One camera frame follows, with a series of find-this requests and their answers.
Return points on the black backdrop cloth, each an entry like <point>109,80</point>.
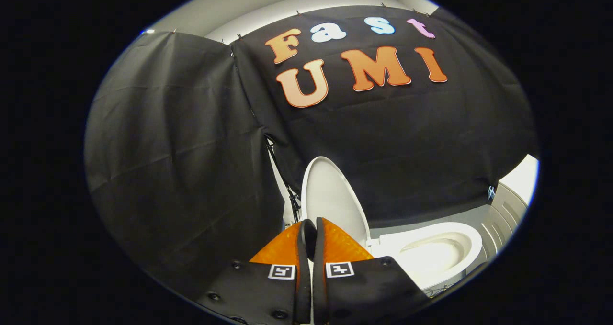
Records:
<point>167,148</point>

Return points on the backdrop support stand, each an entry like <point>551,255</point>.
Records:
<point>287,191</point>

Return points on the small blue clip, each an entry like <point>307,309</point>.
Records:
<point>491,193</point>

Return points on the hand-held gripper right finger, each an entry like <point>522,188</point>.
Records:
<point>320,286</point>

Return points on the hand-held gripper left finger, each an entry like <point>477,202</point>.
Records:
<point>304,286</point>

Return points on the white drawer cabinet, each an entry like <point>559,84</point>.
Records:
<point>507,210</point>

